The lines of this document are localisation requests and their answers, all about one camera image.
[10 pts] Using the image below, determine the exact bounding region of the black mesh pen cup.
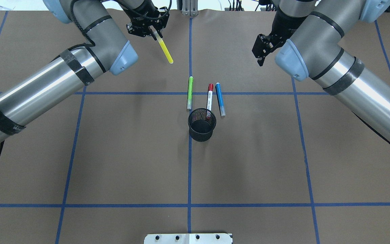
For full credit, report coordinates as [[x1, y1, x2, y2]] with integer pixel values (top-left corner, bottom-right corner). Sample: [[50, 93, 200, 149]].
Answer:
[[188, 108, 217, 142]]

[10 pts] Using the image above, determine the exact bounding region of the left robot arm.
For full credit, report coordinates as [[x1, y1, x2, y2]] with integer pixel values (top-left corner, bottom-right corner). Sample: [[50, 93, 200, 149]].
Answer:
[[0, 0, 138, 147]]

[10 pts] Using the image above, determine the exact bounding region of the red marker pen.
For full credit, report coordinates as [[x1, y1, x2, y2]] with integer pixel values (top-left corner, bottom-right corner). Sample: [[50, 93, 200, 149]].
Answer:
[[206, 83, 214, 111]]

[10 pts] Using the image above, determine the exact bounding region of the aluminium frame post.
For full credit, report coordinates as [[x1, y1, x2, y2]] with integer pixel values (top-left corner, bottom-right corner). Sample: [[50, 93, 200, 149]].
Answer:
[[177, 0, 199, 17]]

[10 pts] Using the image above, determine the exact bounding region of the blue marker pen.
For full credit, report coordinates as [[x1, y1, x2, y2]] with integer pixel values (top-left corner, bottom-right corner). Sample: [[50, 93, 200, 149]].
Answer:
[[215, 82, 226, 117]]

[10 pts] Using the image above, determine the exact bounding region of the yellow highlighter pen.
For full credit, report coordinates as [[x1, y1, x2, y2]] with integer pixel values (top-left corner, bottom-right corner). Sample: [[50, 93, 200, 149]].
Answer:
[[157, 40, 174, 64]]

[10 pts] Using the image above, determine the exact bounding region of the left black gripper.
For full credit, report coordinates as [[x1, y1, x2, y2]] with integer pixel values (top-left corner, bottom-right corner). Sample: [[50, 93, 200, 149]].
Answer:
[[124, 0, 163, 40]]

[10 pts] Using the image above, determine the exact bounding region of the green highlighter pen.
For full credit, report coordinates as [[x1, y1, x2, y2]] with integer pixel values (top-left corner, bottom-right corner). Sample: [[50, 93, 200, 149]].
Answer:
[[186, 76, 194, 110]]

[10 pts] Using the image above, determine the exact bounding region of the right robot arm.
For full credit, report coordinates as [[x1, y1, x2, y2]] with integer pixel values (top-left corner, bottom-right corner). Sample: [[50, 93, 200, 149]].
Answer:
[[252, 0, 390, 145]]

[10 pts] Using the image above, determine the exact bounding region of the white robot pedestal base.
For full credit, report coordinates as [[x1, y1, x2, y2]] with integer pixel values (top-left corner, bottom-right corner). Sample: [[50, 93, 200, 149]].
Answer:
[[144, 233, 234, 244]]

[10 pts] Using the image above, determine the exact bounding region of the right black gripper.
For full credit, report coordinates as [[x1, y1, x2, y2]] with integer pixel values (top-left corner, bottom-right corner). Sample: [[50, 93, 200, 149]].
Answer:
[[252, 10, 306, 67]]

